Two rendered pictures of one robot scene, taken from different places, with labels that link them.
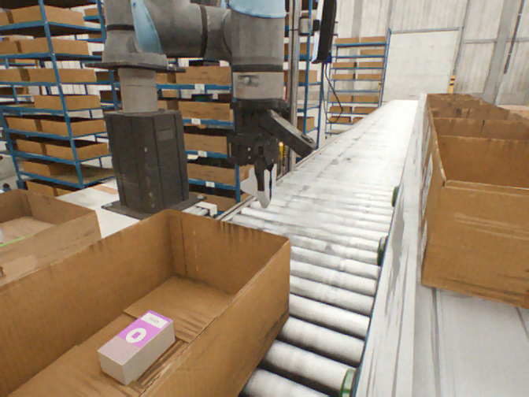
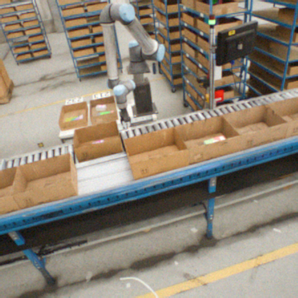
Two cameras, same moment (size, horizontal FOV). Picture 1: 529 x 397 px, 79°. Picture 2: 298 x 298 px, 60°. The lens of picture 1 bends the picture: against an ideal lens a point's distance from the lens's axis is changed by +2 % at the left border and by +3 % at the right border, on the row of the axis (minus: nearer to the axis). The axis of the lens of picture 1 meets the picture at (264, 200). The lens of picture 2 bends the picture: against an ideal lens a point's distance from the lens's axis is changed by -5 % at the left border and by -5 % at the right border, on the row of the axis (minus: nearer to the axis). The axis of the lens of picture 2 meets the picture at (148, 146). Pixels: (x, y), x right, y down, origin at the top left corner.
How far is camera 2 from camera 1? 1.96 m
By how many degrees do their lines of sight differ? 51
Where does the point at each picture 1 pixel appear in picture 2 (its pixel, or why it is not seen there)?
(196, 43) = not seen: hidden behind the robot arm
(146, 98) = (137, 80)
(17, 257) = (98, 118)
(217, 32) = not seen: hidden behind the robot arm
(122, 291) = (104, 134)
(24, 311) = (86, 132)
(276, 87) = (121, 106)
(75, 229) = (111, 115)
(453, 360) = (110, 164)
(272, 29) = (118, 97)
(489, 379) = (108, 167)
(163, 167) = (141, 100)
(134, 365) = not seen: hidden behind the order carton
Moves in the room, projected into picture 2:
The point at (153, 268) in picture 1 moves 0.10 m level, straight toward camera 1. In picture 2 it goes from (112, 132) to (106, 138)
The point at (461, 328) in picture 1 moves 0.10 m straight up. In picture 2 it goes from (118, 163) to (115, 153)
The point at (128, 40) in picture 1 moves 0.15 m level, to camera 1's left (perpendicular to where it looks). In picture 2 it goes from (132, 65) to (122, 62)
